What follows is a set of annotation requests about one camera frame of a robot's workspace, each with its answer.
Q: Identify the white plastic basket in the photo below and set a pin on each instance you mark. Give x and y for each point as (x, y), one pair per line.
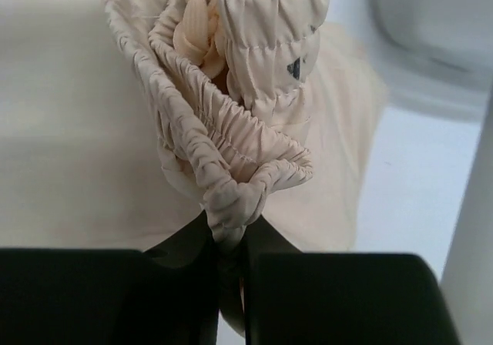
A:
(443, 51)

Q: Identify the beige trousers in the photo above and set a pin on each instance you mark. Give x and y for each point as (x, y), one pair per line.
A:
(123, 120)

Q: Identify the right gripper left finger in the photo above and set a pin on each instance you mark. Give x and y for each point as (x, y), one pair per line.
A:
(165, 295)

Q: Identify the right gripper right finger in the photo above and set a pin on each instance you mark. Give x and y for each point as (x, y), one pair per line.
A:
(339, 298)

